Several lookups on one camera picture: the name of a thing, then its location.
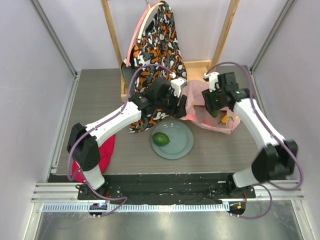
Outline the pink plastic bag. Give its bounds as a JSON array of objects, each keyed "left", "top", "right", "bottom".
[{"left": 181, "top": 80, "right": 241, "bottom": 134}]

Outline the white cable duct strip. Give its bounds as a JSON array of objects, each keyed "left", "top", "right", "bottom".
[{"left": 42, "top": 201, "right": 230, "bottom": 213}]

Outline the fake green avocado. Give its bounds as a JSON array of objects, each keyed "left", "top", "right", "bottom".
[{"left": 210, "top": 110, "right": 219, "bottom": 118}]

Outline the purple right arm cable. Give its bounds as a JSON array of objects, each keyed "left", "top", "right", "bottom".
[{"left": 206, "top": 61, "right": 305, "bottom": 220}]

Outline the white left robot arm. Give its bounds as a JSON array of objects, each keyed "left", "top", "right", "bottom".
[{"left": 67, "top": 77, "right": 187, "bottom": 200}]

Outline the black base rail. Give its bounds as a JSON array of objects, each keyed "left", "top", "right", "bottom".
[{"left": 47, "top": 171, "right": 288, "bottom": 205}]

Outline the orange grey patterned garment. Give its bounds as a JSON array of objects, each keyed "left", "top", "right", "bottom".
[{"left": 129, "top": 0, "right": 187, "bottom": 133}]

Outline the fake green lime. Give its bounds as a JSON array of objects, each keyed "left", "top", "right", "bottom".
[{"left": 151, "top": 132, "right": 170, "bottom": 146}]

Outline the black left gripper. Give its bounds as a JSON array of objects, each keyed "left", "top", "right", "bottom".
[{"left": 155, "top": 87, "right": 187, "bottom": 118}]

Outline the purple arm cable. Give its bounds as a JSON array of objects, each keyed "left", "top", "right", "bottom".
[
  {"left": 67, "top": 63, "right": 177, "bottom": 218},
  {"left": 206, "top": 61, "right": 305, "bottom": 220}
]

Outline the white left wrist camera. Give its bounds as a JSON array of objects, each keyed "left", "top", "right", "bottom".
[{"left": 170, "top": 77, "right": 188, "bottom": 97}]

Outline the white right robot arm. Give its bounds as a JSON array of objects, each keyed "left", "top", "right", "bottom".
[{"left": 202, "top": 72, "right": 298, "bottom": 198}]

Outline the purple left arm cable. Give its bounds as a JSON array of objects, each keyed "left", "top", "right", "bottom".
[{"left": 67, "top": 63, "right": 177, "bottom": 218}]

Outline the wooden clothes rack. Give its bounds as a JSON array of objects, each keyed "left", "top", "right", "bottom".
[{"left": 101, "top": 0, "right": 239, "bottom": 101}]

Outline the red cloth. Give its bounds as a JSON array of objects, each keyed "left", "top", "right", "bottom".
[{"left": 72, "top": 135, "right": 116, "bottom": 183}]

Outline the grey round plate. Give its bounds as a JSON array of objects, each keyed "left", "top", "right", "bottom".
[{"left": 150, "top": 120, "right": 194, "bottom": 160}]

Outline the pink clothes hanger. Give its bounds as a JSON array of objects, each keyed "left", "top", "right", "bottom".
[{"left": 125, "top": 1, "right": 164, "bottom": 67}]

